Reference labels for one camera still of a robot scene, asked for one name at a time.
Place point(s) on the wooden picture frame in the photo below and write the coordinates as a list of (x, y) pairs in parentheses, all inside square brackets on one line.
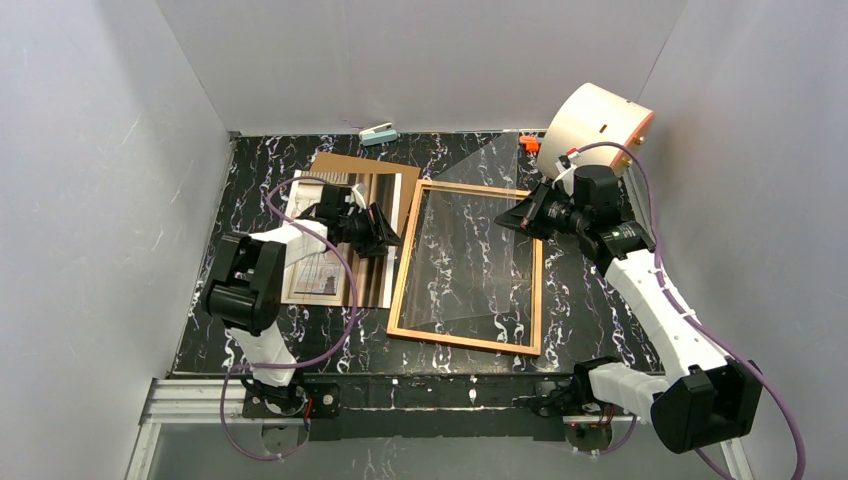
[(532, 333)]

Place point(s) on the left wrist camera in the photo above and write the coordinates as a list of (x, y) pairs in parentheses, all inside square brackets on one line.
[(359, 194)]

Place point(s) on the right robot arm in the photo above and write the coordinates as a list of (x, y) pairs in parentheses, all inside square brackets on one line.
[(704, 396)]

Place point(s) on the orange clip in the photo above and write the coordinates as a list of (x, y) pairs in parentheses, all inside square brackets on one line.
[(530, 143)]

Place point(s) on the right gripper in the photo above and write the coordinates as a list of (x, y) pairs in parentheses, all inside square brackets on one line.
[(539, 211)]

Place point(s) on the teal white small device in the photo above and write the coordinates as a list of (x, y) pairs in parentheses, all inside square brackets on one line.
[(377, 135)]

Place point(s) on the white orange cylinder box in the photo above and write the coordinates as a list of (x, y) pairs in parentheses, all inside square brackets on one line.
[(589, 115)]

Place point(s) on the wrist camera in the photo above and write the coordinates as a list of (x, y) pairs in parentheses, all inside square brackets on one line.
[(566, 168), (359, 194)]

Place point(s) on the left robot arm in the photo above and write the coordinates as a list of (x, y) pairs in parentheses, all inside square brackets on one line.
[(316, 252)]

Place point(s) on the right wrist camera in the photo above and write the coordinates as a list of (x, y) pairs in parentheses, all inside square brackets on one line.
[(566, 168)]

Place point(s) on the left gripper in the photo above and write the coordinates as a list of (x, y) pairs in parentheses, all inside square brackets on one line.
[(370, 225)]

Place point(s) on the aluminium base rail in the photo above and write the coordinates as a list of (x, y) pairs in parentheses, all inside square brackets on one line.
[(202, 429)]

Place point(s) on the brown backing board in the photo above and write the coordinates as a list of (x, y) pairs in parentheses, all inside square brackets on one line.
[(329, 162)]

